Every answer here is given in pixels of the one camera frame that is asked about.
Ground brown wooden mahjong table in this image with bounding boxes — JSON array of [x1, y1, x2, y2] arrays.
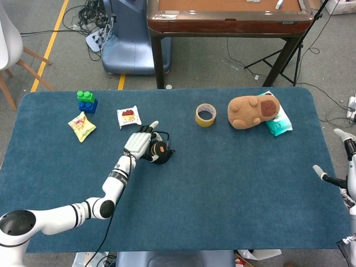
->
[[146, 0, 315, 89]]

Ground green toy building brick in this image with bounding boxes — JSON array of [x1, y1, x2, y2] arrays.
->
[[76, 90, 96, 103]]

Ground blue toy building brick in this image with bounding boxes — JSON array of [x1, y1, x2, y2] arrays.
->
[[78, 99, 98, 115]]

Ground blue-grey machine pedestal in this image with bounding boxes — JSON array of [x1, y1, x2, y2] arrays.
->
[[101, 0, 172, 76]]

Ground yellow snack bag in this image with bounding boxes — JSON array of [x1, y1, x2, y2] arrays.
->
[[67, 111, 97, 143]]

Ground small black cast-iron teapot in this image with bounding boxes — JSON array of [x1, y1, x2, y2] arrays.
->
[[147, 130, 176, 165]]

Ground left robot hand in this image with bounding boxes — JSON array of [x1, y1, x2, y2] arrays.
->
[[123, 120, 165, 162]]

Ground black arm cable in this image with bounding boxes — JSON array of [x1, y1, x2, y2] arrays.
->
[[335, 239, 352, 267], [83, 150, 133, 267]]

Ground blue robot torso base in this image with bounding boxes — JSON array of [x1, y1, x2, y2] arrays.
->
[[115, 250, 236, 267]]

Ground blue felt table cover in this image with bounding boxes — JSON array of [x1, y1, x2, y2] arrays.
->
[[0, 86, 351, 254]]

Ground white plastic chair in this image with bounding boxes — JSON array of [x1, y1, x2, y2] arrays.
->
[[0, 0, 56, 112]]

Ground green wet wipes pack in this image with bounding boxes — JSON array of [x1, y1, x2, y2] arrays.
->
[[255, 90, 294, 137]]

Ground black tripod stand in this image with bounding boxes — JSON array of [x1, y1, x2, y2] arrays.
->
[[244, 0, 330, 87]]

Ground brown capybara plush toy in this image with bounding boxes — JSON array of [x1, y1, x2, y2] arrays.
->
[[227, 95, 281, 130]]

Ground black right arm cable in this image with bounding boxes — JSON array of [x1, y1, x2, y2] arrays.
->
[[335, 239, 352, 267]]

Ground white power strip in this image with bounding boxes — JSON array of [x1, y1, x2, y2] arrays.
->
[[85, 30, 115, 52]]

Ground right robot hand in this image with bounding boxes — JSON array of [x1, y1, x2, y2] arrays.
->
[[312, 128, 356, 201]]

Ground yellow packing tape roll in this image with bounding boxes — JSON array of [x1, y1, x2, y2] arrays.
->
[[195, 103, 217, 128]]

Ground tangled black floor cables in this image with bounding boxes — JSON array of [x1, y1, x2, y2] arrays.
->
[[62, 0, 115, 62]]

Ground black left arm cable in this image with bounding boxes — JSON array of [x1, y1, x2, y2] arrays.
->
[[83, 150, 133, 267]]

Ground white snack packet red print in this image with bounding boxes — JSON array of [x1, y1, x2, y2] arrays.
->
[[116, 105, 142, 130]]

